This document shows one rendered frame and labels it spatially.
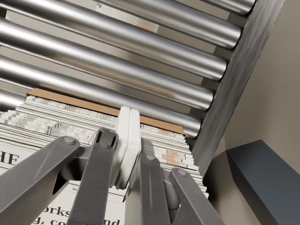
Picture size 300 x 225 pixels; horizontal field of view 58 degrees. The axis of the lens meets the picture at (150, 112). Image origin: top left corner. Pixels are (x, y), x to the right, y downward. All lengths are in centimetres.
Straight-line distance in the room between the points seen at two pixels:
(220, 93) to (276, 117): 104
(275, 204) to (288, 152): 58
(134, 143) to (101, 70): 37
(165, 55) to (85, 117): 18
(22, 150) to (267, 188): 106
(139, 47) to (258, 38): 22
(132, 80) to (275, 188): 88
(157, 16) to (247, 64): 19
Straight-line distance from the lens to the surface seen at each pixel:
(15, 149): 33
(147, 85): 52
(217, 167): 158
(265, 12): 56
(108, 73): 51
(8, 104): 58
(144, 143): 18
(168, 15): 51
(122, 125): 18
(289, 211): 115
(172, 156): 42
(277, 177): 130
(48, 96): 51
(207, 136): 57
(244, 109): 149
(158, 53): 51
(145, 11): 51
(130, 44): 51
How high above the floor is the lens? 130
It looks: 71 degrees down
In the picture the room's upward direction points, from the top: 170 degrees clockwise
